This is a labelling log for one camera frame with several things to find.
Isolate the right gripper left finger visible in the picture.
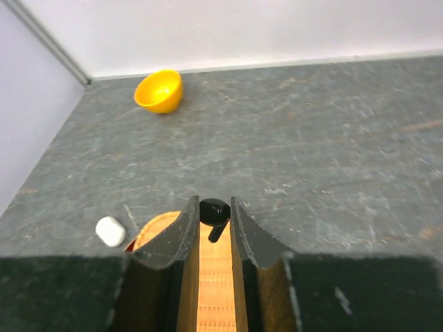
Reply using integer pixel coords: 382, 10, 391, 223
1, 196, 200, 331

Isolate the woven bamboo tray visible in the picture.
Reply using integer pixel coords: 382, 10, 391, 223
133, 210, 236, 332

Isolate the black earbud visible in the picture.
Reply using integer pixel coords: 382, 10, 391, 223
199, 198, 230, 243

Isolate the orange bowl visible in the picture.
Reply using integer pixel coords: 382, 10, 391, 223
134, 69, 183, 114

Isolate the red round plate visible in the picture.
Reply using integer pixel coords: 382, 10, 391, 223
125, 239, 136, 252

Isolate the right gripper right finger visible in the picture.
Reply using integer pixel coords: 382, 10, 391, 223
230, 197, 442, 331

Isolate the white earbud charging case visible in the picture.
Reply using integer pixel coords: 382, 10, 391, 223
96, 216, 126, 248

